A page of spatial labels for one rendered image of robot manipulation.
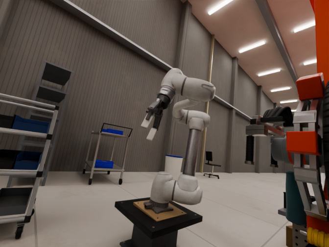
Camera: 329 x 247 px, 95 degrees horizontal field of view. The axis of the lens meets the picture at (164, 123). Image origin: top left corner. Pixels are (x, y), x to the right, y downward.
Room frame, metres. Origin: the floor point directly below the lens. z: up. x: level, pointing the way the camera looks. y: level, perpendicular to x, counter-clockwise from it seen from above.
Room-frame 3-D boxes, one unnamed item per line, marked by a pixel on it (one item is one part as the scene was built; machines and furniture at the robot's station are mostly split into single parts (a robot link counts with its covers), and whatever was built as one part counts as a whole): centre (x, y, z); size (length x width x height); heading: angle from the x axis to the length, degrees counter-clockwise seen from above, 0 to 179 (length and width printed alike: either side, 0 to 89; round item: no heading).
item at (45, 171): (2.65, 2.11, 0.93); 1.00 x 0.41 x 1.85; 41
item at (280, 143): (0.76, -0.70, 0.85); 0.21 x 0.14 x 0.14; 35
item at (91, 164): (3.26, 1.13, 0.54); 1.15 x 0.67 x 1.09; 38
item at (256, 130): (0.77, -0.48, 0.93); 0.09 x 0.05 x 0.05; 35
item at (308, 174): (0.70, -0.74, 0.85); 0.54 x 0.07 x 0.54; 125
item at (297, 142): (0.52, -0.49, 0.85); 0.09 x 0.08 x 0.07; 125
